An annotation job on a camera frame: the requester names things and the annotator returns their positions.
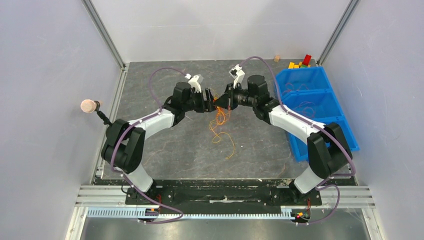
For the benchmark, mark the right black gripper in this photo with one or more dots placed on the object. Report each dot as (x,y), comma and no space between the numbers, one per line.
(230,100)

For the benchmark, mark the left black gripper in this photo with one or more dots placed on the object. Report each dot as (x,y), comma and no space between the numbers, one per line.
(206,106)

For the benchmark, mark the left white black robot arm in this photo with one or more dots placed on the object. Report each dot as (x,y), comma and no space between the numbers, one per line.
(125,140)

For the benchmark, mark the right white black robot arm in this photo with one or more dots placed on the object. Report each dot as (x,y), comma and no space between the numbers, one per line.
(327,148)

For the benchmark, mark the yellow toy block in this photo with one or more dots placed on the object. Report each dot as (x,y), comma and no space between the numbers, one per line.
(292,65)

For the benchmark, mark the blue plastic bin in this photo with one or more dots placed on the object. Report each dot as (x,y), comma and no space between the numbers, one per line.
(308,92)

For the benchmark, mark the red toy block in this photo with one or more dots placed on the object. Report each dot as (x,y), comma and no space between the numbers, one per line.
(307,59)

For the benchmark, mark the pink microphone on stand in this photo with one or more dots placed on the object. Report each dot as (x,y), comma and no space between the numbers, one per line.
(93,106)

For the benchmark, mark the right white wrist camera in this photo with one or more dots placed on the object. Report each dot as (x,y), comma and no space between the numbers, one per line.
(238,74)

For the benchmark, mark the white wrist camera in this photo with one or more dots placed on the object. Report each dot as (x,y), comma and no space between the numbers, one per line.
(195,81)
(238,74)

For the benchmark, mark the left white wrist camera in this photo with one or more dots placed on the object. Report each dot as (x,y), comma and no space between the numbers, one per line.
(195,81)

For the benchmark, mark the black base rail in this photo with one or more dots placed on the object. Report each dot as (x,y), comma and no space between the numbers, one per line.
(228,196)

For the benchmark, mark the white toothed cable duct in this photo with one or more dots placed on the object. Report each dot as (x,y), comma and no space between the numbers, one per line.
(144,213)

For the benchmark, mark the left aluminium corner post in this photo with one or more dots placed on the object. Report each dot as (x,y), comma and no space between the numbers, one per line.
(100,26)

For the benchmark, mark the aluminium corner post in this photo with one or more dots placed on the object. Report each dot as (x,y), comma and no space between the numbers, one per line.
(348,12)
(100,26)

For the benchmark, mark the right aluminium corner post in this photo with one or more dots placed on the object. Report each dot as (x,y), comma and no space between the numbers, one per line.
(348,12)

